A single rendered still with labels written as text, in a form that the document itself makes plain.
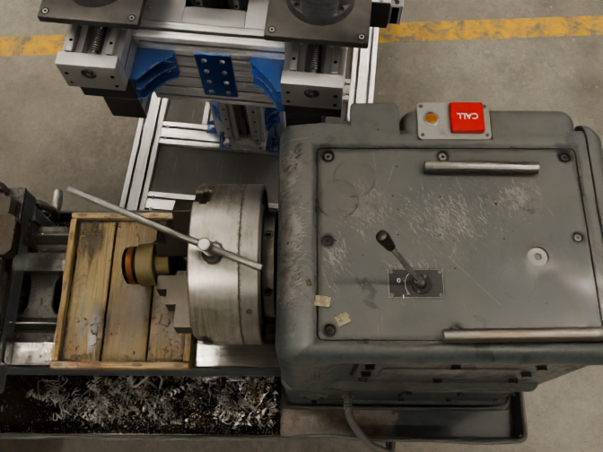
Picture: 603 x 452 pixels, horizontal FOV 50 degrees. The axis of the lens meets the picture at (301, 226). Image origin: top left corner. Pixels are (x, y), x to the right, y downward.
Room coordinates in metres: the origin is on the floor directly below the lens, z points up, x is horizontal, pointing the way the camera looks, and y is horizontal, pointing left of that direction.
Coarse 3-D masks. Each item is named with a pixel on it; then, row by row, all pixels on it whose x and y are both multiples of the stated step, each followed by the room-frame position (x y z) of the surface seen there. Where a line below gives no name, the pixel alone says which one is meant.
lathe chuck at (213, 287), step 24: (216, 192) 0.49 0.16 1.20; (240, 192) 0.49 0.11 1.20; (192, 216) 0.43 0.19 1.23; (216, 216) 0.43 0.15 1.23; (216, 240) 0.38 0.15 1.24; (192, 264) 0.35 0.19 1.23; (216, 264) 0.34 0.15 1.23; (192, 288) 0.31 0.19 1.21; (216, 288) 0.31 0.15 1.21; (192, 312) 0.27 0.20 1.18; (216, 312) 0.27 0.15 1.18; (216, 336) 0.24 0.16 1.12; (240, 336) 0.24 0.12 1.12
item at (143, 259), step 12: (132, 252) 0.41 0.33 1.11; (144, 252) 0.41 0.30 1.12; (156, 252) 0.41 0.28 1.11; (132, 264) 0.39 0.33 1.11; (144, 264) 0.38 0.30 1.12; (156, 264) 0.39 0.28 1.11; (168, 264) 0.39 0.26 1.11; (132, 276) 0.37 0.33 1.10; (144, 276) 0.36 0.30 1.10; (156, 276) 0.37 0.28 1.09
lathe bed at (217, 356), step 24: (48, 240) 0.54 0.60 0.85; (48, 264) 0.47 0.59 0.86; (24, 288) 0.45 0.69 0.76; (48, 288) 0.42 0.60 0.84; (24, 312) 0.37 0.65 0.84; (48, 312) 0.36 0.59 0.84; (24, 336) 0.31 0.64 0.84; (48, 336) 0.31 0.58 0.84; (24, 360) 0.25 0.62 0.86; (48, 360) 0.25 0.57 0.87; (216, 360) 0.24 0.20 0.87; (240, 360) 0.24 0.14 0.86; (264, 360) 0.24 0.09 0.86
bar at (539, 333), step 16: (448, 336) 0.20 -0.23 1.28; (464, 336) 0.19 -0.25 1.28; (480, 336) 0.19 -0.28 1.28; (496, 336) 0.19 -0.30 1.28; (512, 336) 0.19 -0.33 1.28; (528, 336) 0.19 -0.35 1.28; (544, 336) 0.19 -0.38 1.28; (560, 336) 0.19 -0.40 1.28; (576, 336) 0.19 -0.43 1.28; (592, 336) 0.19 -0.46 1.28
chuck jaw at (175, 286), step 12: (168, 276) 0.36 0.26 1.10; (180, 276) 0.36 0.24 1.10; (156, 288) 0.34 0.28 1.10; (168, 288) 0.34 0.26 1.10; (180, 288) 0.34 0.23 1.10; (168, 300) 0.31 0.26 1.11; (180, 300) 0.31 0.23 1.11; (180, 312) 0.29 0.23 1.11; (180, 324) 0.27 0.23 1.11; (204, 336) 0.24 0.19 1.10
